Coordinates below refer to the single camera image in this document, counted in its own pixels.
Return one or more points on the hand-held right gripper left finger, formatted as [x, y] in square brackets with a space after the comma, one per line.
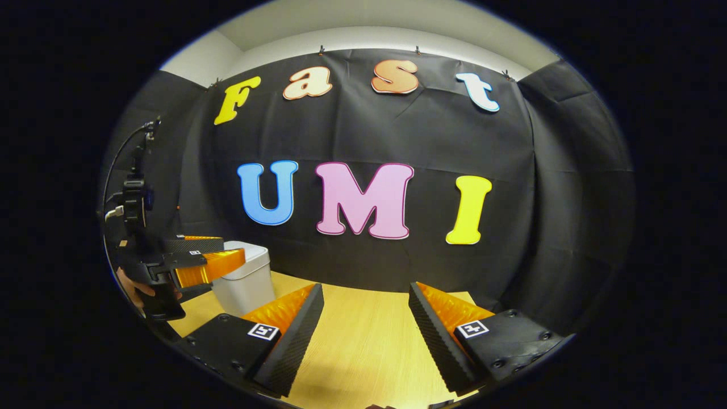
[295, 341]

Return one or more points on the white desktop garbage bin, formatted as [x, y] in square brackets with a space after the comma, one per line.
[250, 289]

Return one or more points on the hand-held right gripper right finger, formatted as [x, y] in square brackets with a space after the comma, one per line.
[434, 341]

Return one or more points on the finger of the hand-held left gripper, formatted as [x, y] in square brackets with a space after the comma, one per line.
[218, 264]
[196, 243]

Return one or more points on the wooden desktop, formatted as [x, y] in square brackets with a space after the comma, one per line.
[363, 341]

